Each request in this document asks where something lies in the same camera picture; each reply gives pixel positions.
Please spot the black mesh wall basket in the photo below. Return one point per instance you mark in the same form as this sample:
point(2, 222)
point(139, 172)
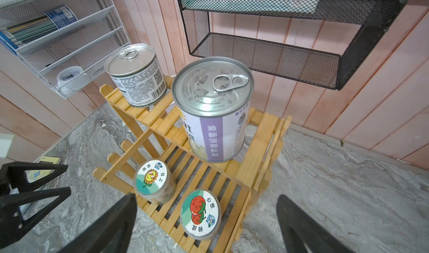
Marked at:
point(317, 42)

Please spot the tomato lid seed jar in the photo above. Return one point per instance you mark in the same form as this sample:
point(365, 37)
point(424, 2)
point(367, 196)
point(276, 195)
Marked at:
point(201, 215)

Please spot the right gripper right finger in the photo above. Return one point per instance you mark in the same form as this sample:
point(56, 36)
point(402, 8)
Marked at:
point(302, 234)

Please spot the white tape roll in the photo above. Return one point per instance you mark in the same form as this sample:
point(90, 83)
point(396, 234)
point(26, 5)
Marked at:
point(71, 79)

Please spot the white wire wall rack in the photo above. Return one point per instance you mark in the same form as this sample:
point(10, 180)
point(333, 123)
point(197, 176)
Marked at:
point(87, 43)

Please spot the bamboo two-tier shelf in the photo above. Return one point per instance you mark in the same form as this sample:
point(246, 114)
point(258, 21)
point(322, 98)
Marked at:
point(236, 184)

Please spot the yellow calculator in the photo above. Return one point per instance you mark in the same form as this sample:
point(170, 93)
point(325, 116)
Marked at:
point(35, 175)

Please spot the sunflower lid seed jar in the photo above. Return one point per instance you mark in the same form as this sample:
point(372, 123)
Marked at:
point(154, 181)

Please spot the purple label tin can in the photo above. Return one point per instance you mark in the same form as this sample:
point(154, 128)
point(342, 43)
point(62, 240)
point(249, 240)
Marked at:
point(214, 96)

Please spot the blue lid pencil tube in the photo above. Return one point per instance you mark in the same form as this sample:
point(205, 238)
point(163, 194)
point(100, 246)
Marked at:
point(20, 34)

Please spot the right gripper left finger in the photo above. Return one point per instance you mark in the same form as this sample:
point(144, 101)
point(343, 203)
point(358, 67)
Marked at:
point(111, 233)

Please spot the silver tin can barcode label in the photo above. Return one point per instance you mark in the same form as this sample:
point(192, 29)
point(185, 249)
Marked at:
point(136, 71)

